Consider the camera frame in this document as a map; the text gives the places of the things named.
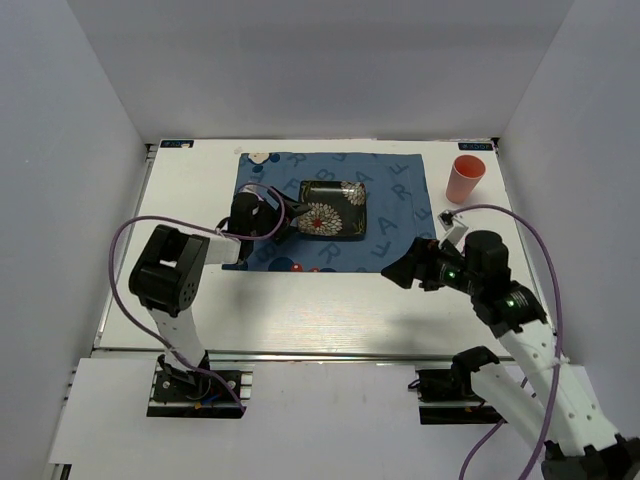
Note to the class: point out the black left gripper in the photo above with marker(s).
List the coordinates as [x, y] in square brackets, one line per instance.
[292, 208]

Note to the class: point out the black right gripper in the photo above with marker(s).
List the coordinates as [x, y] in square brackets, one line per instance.
[418, 262]

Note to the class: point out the black floral square plate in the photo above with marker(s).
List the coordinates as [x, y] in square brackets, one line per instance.
[336, 209]

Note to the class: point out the blue cartoon print cloth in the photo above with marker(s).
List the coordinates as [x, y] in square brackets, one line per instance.
[398, 209]

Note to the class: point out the pink plastic cup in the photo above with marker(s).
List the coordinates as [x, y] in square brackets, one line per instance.
[466, 173]

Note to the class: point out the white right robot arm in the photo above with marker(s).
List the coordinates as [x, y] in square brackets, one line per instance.
[568, 433]

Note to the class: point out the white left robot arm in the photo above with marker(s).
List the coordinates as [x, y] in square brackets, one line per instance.
[166, 277]

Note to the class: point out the right blue table label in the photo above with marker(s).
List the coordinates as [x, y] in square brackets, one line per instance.
[475, 146]

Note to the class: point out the blue table label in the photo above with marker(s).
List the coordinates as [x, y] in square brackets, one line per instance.
[176, 143]
[475, 146]

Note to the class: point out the left blue table label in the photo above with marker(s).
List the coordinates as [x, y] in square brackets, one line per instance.
[176, 143]

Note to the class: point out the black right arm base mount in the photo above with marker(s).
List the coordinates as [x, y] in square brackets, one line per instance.
[444, 400]

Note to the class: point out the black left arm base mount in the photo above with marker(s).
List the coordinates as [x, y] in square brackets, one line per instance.
[178, 394]

